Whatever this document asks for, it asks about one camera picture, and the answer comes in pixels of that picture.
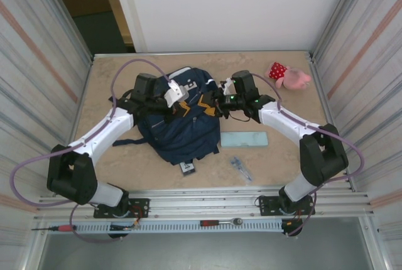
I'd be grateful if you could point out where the orange and black wire connector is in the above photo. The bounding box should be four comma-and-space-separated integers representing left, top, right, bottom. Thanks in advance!
109, 219, 141, 232

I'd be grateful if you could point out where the aluminium mounting rail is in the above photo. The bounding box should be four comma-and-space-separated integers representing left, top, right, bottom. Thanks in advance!
33, 188, 374, 220

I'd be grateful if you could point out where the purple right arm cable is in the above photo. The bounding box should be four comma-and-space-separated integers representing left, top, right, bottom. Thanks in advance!
251, 73, 366, 238

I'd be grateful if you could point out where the light blue pencil case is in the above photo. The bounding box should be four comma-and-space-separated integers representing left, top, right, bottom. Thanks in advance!
219, 131, 269, 149

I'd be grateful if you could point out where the ratchet wrench red-black handle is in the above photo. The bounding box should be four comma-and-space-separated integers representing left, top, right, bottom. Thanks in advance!
200, 217, 244, 227

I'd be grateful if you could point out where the pink plush toy red dress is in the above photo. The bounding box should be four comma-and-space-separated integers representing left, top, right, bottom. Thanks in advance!
264, 62, 313, 92

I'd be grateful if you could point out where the blue compass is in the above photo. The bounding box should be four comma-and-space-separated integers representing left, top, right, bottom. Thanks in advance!
230, 156, 254, 184

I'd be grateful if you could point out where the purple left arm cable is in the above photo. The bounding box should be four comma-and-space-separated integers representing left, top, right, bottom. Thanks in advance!
9, 58, 173, 245

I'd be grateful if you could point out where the white slotted cable duct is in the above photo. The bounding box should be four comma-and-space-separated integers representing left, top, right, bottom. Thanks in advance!
72, 221, 283, 235

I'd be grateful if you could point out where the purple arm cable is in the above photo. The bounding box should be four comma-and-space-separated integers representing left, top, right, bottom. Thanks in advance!
251, 73, 366, 238
9, 58, 173, 245

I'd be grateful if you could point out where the red handled screwdriver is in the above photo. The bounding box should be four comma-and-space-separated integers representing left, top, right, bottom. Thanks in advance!
30, 224, 76, 232

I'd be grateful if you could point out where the white door frame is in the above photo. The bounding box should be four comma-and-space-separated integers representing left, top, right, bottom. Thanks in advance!
108, 0, 148, 53

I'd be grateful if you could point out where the black card pack white label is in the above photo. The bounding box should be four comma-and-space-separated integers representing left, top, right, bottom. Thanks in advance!
179, 161, 197, 176

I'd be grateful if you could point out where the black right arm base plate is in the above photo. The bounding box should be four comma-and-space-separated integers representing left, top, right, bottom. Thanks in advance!
258, 196, 316, 217

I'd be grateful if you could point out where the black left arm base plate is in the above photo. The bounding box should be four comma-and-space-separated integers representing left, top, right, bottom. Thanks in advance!
93, 198, 150, 219

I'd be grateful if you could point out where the navy blue student backpack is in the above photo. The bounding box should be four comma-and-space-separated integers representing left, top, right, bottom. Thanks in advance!
108, 67, 220, 166

